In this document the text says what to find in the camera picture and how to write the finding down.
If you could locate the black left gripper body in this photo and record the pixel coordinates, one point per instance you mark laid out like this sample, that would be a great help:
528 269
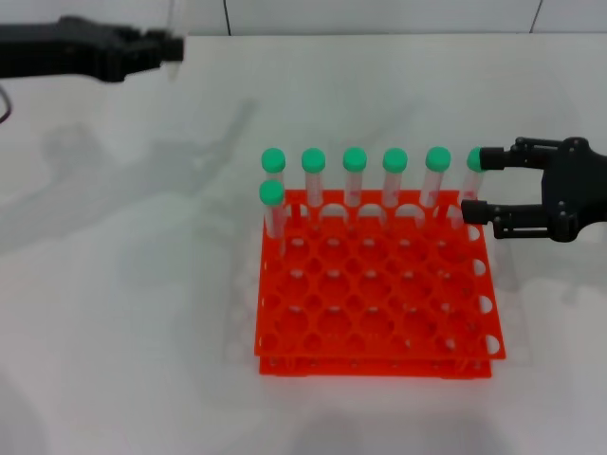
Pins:
57 49

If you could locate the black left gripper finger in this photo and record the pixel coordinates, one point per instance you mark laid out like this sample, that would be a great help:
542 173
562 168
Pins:
152 38
166 52

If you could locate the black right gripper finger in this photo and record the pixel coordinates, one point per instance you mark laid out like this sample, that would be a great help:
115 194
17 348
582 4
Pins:
475 212
493 158

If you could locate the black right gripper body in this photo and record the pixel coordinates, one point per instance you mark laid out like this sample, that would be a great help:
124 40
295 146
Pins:
576 189

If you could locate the clear test tube green cap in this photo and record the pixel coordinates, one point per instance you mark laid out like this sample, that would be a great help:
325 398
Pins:
313 159
355 159
271 192
273 160
437 158
173 70
472 159
395 160

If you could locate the orange test tube rack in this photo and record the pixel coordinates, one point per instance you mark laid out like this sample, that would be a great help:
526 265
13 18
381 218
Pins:
374 353

